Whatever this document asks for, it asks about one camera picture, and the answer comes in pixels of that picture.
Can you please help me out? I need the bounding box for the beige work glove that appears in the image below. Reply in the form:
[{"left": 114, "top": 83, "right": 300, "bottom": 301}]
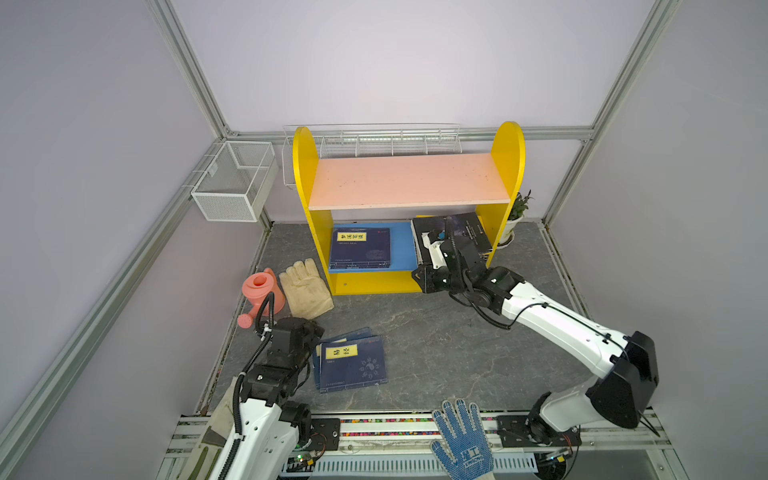
[{"left": 279, "top": 258, "right": 334, "bottom": 320}]

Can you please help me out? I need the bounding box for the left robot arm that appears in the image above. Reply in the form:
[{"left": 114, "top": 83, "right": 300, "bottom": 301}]
[{"left": 211, "top": 292, "right": 323, "bottom": 479}]

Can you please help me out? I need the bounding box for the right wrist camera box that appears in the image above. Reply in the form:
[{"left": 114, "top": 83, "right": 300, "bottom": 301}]
[{"left": 421, "top": 233, "right": 446, "bottom": 270}]

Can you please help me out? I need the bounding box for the white mesh wall basket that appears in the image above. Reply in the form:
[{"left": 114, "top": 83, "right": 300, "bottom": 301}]
[{"left": 192, "top": 141, "right": 278, "bottom": 223}]

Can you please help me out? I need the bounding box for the yellow shelf with coloured boards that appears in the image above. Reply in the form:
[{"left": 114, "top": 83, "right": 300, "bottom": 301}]
[{"left": 293, "top": 122, "right": 526, "bottom": 268}]

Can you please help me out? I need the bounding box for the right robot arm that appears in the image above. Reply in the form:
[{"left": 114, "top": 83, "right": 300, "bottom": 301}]
[{"left": 411, "top": 216, "right": 660, "bottom": 445}]

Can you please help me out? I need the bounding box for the black wolf cover book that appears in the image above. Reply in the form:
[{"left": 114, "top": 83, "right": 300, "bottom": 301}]
[{"left": 411, "top": 212, "right": 492, "bottom": 265}]

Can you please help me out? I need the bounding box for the blue dotted knit glove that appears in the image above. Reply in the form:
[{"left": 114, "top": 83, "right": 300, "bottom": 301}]
[{"left": 431, "top": 399, "right": 495, "bottom": 480}]

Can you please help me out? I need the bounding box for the front rail with cable tray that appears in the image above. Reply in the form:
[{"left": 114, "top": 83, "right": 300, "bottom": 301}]
[{"left": 157, "top": 411, "right": 688, "bottom": 479}]

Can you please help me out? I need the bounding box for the dark blue book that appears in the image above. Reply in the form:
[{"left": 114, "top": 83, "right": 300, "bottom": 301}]
[
  {"left": 312, "top": 327, "right": 373, "bottom": 388},
  {"left": 329, "top": 227, "right": 391, "bottom": 270},
  {"left": 318, "top": 336, "right": 388, "bottom": 393}
]

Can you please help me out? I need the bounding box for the small potted green plant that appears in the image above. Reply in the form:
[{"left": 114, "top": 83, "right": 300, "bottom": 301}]
[{"left": 498, "top": 190, "right": 532, "bottom": 249}]

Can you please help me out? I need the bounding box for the pink watering can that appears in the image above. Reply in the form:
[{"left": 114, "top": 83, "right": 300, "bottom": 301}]
[{"left": 237, "top": 268, "right": 286, "bottom": 329}]

